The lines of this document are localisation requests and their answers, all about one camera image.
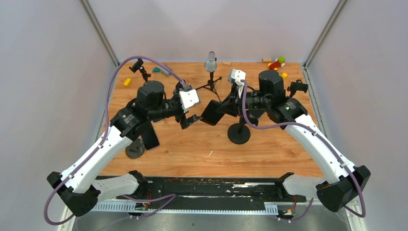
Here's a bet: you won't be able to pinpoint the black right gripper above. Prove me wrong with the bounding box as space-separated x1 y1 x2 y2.
216 84 270 117

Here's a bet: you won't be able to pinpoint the black smartphone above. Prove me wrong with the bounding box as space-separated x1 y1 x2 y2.
141 123 160 151
201 100 225 126

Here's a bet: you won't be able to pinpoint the black phone stand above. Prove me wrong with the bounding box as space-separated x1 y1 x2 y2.
129 58 151 82
228 110 265 144
287 79 309 98

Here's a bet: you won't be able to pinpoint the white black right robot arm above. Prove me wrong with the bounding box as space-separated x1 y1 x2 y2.
215 69 370 218

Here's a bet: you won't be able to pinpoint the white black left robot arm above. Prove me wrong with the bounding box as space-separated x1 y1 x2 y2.
47 80 200 217

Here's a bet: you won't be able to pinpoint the grey round stand base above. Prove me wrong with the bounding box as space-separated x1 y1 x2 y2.
125 138 145 159

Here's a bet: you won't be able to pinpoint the blue grey toy bricks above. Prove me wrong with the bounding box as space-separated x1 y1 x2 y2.
160 67 171 77

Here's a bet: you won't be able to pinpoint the teal toy block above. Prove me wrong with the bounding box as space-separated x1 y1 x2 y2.
152 67 161 73

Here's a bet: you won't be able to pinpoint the wooden cylinder block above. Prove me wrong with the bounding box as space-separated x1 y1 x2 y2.
262 58 272 63

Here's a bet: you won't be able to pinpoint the yellow toy brick left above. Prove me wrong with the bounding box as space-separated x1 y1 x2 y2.
123 78 132 87

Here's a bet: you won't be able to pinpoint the red toy brick car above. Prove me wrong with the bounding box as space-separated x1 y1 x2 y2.
267 56 285 70

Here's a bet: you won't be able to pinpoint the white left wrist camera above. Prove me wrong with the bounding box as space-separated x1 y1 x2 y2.
179 89 200 113

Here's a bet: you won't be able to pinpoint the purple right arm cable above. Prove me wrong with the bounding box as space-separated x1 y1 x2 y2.
241 79 367 223

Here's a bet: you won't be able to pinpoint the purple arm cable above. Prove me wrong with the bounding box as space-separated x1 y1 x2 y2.
43 55 192 226
241 79 367 223

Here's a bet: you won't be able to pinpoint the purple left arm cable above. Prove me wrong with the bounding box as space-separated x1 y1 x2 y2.
43 55 192 226

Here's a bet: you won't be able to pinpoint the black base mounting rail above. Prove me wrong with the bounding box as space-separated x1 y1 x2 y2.
115 176 306 212

